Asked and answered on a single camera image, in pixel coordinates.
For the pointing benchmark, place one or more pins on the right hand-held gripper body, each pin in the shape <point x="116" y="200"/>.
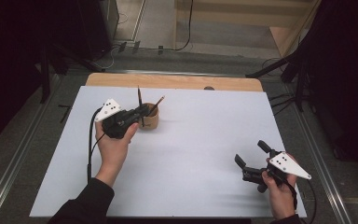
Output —
<point x="284" y="165"/>

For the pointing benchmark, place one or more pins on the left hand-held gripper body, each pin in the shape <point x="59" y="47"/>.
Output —
<point x="118" y="123"/>

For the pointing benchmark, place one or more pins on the tan pen holder with bear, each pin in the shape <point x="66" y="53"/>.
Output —
<point x="152" y="121"/>

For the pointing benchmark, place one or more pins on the dark paintbrush with gold ferrule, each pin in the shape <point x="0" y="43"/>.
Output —
<point x="158" y="104"/>
<point x="139" y="96"/>

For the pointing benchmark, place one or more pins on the person's left hand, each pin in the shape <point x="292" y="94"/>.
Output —
<point x="115" y="152"/>

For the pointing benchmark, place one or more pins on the person's right hand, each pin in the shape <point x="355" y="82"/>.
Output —
<point x="281" y="199"/>

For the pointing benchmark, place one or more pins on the wooden table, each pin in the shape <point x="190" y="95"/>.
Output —
<point x="167" y="81"/>

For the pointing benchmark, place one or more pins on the white board sheet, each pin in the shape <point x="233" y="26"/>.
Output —
<point x="199" y="140"/>

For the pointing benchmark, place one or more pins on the black tripod stand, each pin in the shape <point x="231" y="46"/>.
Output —
<point x="300" y="84"/>
<point x="45" y="74"/>

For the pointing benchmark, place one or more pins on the black curtain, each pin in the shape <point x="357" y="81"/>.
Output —
<point x="9" y="62"/>
<point x="348" y="77"/>

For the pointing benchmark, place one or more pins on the wooden frame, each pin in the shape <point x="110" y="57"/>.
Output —
<point x="230" y="18"/>

